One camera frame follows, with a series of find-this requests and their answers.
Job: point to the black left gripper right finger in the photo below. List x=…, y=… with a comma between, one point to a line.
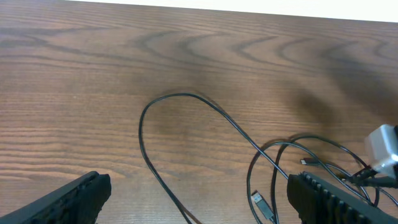
x=319, y=202

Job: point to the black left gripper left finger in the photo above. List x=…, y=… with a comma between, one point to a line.
x=78, y=202

